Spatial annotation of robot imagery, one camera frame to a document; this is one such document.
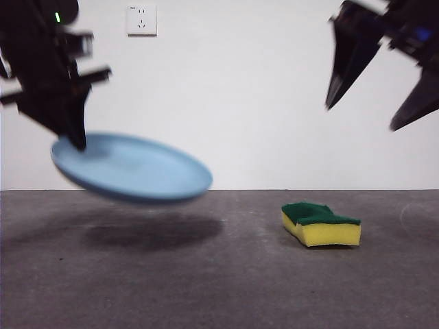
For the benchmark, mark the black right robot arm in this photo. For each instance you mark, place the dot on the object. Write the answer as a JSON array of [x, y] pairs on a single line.
[[404, 20]]

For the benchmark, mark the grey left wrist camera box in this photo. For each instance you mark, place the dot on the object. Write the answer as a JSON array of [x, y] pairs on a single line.
[[80, 44]]

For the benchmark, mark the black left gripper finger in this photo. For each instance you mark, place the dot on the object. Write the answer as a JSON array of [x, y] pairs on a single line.
[[77, 116], [48, 116]]

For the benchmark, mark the yellow sponge with green pad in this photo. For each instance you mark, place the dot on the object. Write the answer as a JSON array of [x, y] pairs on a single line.
[[326, 234]]

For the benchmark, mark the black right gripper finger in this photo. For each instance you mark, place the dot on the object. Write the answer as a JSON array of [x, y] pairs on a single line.
[[346, 58], [423, 99]]

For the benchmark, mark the light blue round plate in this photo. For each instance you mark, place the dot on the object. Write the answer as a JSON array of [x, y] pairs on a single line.
[[137, 171]]

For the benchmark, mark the white wall socket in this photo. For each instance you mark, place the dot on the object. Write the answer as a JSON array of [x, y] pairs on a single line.
[[142, 20]]

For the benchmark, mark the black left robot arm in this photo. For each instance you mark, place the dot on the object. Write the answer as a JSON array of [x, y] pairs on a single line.
[[31, 51]]

